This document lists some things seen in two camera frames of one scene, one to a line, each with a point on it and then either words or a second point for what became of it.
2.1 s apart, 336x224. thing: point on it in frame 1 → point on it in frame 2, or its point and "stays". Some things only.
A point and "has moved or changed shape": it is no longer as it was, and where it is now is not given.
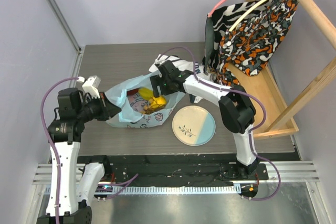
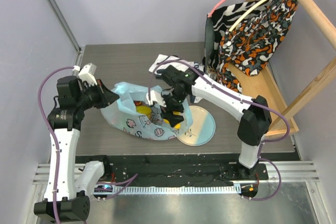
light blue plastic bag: x=130 y=116 has moved or changed shape
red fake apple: x=132 y=92 → x=137 y=103
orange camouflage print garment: x=252 y=42 stays
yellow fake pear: x=158 y=102 → x=177 y=126
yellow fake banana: x=147 y=93 → x=144 y=109
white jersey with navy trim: x=198 y=68 stays
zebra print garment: x=217 y=24 stays
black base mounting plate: x=180 y=170 stays
